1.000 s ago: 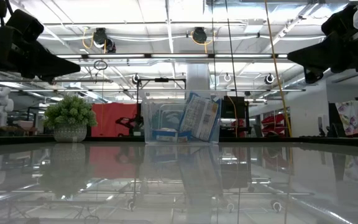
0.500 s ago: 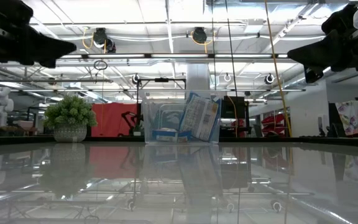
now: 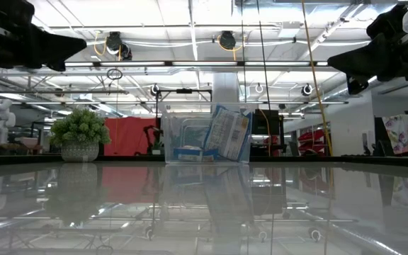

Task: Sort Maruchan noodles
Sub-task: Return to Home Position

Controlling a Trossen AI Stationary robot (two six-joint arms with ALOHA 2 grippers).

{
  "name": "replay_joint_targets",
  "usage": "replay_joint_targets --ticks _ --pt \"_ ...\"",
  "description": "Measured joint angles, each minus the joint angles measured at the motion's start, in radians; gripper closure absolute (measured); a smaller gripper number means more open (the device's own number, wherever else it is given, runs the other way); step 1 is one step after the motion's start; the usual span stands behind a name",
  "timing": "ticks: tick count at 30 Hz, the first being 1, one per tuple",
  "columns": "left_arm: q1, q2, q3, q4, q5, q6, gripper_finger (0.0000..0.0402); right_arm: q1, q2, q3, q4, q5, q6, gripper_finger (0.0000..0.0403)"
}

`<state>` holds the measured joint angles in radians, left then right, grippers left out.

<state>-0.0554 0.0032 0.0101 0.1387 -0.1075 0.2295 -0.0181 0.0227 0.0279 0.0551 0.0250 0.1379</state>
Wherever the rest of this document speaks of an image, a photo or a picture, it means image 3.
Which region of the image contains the black metal gantry frame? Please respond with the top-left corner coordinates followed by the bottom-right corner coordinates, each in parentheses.
top-left (155, 88), bottom-right (214, 118)

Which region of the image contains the green artificial potted plant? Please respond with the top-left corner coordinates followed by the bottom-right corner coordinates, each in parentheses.
top-left (49, 107), bottom-right (112, 163)

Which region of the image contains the floral patterned cloth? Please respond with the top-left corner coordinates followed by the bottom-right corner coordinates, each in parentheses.
top-left (382, 113), bottom-right (408, 156)

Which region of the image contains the black ceiling cord reel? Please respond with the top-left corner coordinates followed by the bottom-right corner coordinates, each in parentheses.
top-left (217, 30), bottom-right (237, 51)
top-left (104, 30), bottom-right (133, 61)

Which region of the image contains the red partition panel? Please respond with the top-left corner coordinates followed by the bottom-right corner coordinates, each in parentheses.
top-left (103, 117), bottom-right (158, 157)

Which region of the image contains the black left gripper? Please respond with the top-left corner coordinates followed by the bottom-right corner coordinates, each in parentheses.
top-left (0, 0), bottom-right (88, 72)

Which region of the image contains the red storage shelf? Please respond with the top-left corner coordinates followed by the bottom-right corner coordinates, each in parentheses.
top-left (297, 129), bottom-right (328, 156)

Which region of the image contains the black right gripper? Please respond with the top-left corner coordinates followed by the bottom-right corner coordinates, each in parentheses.
top-left (327, 4), bottom-right (408, 96)

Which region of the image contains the black computer case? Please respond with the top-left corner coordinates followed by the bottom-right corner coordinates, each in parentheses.
top-left (252, 108), bottom-right (282, 136)

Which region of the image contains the black hanging cable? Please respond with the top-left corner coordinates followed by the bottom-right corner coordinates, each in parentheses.
top-left (255, 0), bottom-right (273, 111)

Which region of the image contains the blue Maruchan ramen packet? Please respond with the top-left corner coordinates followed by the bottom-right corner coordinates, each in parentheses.
top-left (173, 145), bottom-right (220, 163)
top-left (203, 104), bottom-right (253, 163)

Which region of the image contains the white humanoid figure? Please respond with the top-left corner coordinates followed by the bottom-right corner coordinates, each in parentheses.
top-left (0, 98), bottom-right (17, 146)

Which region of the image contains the ceiling light strip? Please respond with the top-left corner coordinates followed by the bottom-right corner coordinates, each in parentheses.
top-left (64, 61), bottom-right (329, 67)

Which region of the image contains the yellow hanging cable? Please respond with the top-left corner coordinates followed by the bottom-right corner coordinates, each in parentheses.
top-left (300, 0), bottom-right (334, 157)

